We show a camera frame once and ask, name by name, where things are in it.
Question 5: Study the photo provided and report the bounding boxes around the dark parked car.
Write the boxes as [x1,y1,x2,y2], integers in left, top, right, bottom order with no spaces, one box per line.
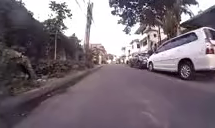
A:
[128,53,151,70]

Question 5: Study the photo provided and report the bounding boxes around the grey asphalt road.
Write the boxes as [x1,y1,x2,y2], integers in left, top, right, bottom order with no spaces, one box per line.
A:
[13,63,215,128]

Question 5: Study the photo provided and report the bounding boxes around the utility pole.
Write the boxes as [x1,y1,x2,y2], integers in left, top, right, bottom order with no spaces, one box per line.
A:
[84,0,95,64]

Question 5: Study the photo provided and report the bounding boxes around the white house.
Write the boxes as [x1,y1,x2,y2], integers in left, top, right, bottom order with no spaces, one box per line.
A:
[129,24,168,57]

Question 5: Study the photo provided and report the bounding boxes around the thin tree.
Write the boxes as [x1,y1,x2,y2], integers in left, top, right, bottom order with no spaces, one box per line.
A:
[43,0,73,61]

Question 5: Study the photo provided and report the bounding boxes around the concrete kerb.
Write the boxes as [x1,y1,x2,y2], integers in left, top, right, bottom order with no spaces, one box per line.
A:
[0,64,104,118]

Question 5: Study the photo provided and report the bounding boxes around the large leafy tree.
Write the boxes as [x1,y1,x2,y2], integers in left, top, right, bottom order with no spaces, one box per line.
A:
[109,0,199,46]

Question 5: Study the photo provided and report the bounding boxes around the white minivan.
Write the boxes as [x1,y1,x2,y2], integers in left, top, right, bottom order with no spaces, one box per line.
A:
[146,26,215,81]

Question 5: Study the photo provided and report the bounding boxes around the overgrown bushes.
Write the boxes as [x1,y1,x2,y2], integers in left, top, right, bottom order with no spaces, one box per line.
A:
[0,0,93,98]

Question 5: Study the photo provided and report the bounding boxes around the dark roof canopy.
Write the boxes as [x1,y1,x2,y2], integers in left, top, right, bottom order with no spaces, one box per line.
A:
[180,3,215,32]

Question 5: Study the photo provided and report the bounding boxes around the overhead wires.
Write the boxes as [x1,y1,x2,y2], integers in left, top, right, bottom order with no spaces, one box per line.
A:
[74,0,91,11]

